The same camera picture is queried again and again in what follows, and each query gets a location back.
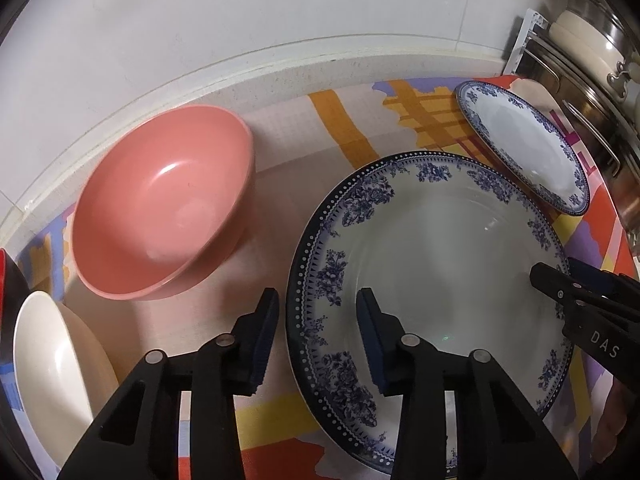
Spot person's right hand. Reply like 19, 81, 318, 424
595, 375, 633, 466

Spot white pot rack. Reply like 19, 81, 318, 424
502, 7, 551, 78

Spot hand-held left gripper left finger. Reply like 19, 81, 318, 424
56, 287, 280, 480

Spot large blue floral plate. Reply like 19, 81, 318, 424
286, 151, 575, 461

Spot cream pan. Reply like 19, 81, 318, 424
549, 9, 632, 83

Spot cream white bowl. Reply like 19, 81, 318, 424
12, 290, 121, 466

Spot pink bowl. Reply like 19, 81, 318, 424
70, 104, 257, 302

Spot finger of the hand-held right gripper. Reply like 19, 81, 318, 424
567, 257, 640, 311
530, 261, 640, 376

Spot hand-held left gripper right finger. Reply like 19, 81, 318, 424
356, 287, 581, 480

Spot steel steamer pot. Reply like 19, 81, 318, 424
567, 0, 640, 68

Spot colourful patterned mat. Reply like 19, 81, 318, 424
15, 74, 638, 480

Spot large steel pot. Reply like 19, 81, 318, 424
515, 35, 640, 226

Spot small blue floral plate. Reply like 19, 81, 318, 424
454, 80, 591, 217

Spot red and black bowl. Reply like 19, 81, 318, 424
0, 247, 33, 341

